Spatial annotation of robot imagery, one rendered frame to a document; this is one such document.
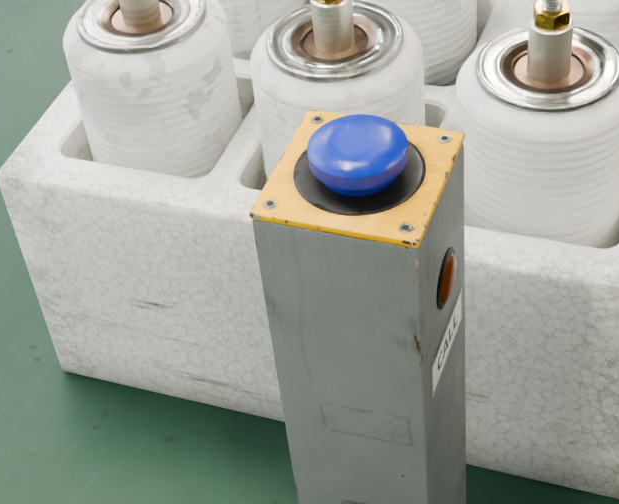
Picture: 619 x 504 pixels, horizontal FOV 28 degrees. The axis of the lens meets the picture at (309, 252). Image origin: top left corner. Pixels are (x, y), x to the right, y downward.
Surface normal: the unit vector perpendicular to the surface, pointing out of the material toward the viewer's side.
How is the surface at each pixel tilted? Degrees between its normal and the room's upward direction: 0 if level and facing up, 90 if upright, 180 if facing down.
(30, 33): 0
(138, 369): 90
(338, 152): 0
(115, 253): 90
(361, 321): 90
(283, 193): 0
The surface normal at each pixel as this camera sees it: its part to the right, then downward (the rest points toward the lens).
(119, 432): -0.09, -0.72
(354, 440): -0.34, 0.67
